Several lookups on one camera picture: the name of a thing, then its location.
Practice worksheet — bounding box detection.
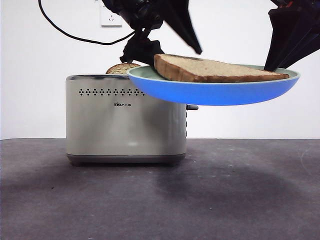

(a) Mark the cream two-slot toaster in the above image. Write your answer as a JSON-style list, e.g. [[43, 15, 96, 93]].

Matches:
[[65, 74, 200, 167]]

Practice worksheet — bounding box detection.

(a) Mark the bread slice with brown crust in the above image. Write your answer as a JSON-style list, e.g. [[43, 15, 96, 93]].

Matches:
[[153, 53, 291, 84], [105, 62, 142, 75]]

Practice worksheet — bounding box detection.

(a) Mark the pale green round plate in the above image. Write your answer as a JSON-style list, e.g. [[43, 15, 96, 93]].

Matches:
[[126, 64, 301, 106]]

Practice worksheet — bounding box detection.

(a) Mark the black cable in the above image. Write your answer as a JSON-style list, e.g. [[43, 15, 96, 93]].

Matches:
[[37, 0, 137, 46]]

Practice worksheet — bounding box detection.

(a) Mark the white wall socket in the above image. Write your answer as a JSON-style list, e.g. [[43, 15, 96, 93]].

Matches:
[[100, 5, 123, 28]]

